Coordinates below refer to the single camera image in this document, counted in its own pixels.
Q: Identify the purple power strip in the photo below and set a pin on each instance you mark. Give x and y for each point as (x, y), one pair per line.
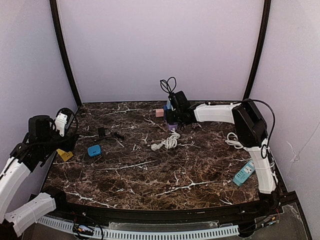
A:
(171, 141)

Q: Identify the right black frame post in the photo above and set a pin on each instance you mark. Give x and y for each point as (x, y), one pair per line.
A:
(259, 48)

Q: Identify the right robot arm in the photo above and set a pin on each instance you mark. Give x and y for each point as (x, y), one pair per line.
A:
(250, 126)

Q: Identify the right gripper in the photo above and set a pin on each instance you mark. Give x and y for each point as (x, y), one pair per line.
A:
(169, 118)

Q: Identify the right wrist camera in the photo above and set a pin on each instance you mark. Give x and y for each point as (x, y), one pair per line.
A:
(180, 101)

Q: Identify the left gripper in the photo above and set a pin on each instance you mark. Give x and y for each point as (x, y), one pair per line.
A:
(70, 141)

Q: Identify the yellow cube socket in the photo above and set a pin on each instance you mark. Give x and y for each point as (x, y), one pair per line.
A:
(65, 156)

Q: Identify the blue square adapter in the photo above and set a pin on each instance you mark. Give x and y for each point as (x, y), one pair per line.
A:
(94, 150)

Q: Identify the black charger with cable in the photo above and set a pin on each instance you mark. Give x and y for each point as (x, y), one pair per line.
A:
(106, 133)

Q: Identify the light blue charger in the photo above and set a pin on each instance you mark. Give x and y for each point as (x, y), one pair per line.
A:
(168, 105)

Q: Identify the black frame post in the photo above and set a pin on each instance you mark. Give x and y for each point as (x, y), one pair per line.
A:
(63, 51)
(259, 48)

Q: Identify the white slotted cable duct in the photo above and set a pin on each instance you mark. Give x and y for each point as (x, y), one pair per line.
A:
(121, 231)

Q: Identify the left black frame post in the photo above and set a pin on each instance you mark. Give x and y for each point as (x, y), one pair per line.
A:
(63, 51)

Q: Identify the dark blue cube socket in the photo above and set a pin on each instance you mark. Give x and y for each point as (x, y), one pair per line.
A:
(165, 111)

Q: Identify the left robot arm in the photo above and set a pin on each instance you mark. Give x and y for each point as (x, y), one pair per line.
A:
(22, 161)

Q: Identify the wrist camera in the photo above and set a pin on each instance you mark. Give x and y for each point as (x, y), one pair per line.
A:
(180, 101)
(40, 128)

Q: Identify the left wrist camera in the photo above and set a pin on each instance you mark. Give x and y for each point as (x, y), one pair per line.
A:
(40, 128)

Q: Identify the pink charger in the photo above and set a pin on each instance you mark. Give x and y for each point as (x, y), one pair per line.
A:
(159, 113)

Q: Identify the teal power strip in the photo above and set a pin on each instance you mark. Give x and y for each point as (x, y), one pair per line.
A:
(248, 169)

